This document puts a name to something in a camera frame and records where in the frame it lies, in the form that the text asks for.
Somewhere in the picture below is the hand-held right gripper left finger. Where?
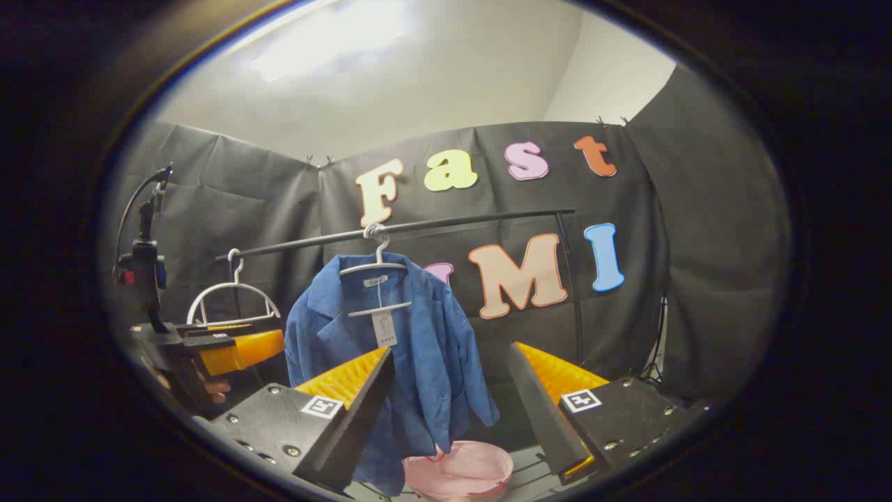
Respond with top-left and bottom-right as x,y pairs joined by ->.
208,346 -> 396,494

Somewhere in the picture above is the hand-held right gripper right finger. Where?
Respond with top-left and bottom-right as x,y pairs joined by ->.
507,340 -> 713,485

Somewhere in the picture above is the blue jacket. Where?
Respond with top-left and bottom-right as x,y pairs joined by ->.
284,252 -> 501,497

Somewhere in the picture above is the pink laundry hamper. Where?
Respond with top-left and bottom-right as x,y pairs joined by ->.
402,440 -> 514,501

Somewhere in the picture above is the white clothes hanger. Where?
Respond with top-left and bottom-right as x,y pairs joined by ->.
186,248 -> 282,327
339,223 -> 413,319

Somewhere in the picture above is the black clothes rack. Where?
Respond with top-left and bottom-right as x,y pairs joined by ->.
215,207 -> 586,367

